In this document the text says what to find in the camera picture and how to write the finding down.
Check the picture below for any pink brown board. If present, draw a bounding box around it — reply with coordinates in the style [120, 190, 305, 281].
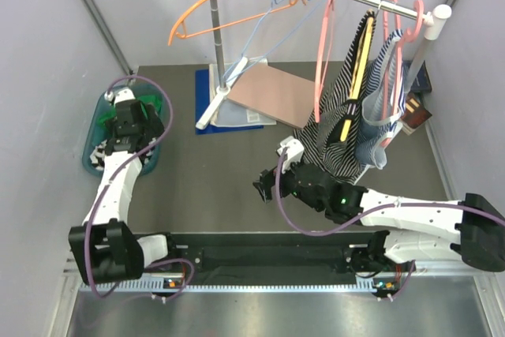
[228, 64, 315, 129]

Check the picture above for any light blue wire hanger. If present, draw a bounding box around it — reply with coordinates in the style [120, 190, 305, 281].
[221, 0, 323, 81]

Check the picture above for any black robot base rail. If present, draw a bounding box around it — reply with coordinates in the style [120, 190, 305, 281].
[129, 230, 417, 275]

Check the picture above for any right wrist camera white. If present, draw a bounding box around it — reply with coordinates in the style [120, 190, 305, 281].
[277, 136, 305, 171]

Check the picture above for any pink hanger empty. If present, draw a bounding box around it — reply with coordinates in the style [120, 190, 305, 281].
[314, 0, 335, 123]

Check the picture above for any brown wooden box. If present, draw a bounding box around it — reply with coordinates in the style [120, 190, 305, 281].
[400, 92, 432, 135]

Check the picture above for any teal plastic bin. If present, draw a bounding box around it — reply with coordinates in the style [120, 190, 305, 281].
[81, 83, 169, 178]

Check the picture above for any clothes rack metal white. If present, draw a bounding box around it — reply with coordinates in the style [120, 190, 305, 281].
[196, 0, 452, 129]

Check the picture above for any orange plastic hanger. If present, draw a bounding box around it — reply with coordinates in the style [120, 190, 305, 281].
[167, 0, 309, 46]

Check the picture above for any grey slotted cable duct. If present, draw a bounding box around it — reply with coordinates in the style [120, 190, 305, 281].
[78, 275, 380, 293]

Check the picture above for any pink hanger with garment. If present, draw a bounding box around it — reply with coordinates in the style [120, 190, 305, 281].
[378, 0, 404, 148]

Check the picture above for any yellow black hanger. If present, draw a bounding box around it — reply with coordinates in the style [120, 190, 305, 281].
[339, 10, 376, 142]

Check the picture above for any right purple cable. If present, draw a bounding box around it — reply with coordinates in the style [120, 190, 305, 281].
[275, 154, 505, 303]

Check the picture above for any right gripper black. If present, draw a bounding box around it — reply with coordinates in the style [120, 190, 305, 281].
[253, 155, 326, 212]

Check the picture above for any dark blue book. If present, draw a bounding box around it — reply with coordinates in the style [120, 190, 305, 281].
[402, 60, 432, 94]

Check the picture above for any thin striped black white garment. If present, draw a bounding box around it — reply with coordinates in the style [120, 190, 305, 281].
[294, 10, 376, 184]

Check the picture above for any blue white striped garment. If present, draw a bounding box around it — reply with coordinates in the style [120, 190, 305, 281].
[355, 29, 406, 170]

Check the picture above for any pink hanger far right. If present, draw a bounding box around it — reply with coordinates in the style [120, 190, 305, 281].
[402, 0, 425, 43]

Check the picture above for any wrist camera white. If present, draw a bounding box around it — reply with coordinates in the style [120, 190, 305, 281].
[103, 88, 136, 107]
[277, 136, 305, 171]

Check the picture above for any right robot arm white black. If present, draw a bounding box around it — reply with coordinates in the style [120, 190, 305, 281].
[252, 164, 504, 273]

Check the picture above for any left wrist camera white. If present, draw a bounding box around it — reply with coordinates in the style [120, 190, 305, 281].
[103, 88, 136, 107]

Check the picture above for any green cloth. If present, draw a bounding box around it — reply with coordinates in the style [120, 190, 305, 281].
[95, 94, 163, 130]

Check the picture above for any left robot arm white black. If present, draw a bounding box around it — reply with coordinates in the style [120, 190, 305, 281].
[68, 99, 179, 284]

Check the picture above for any black white striped tank top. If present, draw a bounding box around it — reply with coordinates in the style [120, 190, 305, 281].
[89, 140, 154, 172]

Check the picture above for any blue mat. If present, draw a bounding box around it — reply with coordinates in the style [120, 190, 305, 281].
[195, 69, 263, 135]

